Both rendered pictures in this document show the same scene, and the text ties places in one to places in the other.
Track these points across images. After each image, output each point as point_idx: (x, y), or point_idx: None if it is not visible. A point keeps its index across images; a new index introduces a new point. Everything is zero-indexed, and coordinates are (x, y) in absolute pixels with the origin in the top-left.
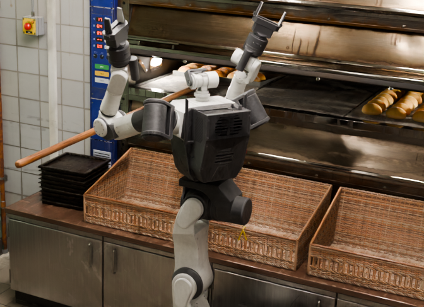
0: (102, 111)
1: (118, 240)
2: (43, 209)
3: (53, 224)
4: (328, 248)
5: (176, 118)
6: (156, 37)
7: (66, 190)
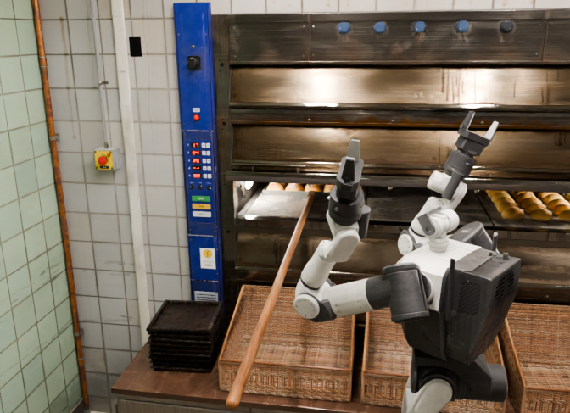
0: (308, 283)
1: (271, 410)
2: (160, 381)
3: (181, 400)
4: (548, 389)
5: (430, 285)
6: (269, 159)
7: (185, 352)
